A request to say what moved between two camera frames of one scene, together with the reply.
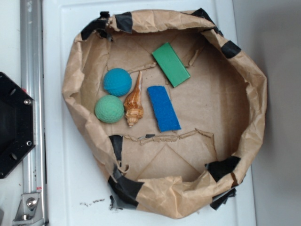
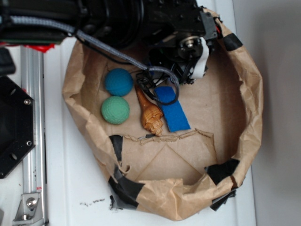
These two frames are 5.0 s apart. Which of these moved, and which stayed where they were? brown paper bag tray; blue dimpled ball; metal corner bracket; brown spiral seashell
Moved: brown spiral seashell
Stayed: blue dimpled ball; brown paper bag tray; metal corner bracket
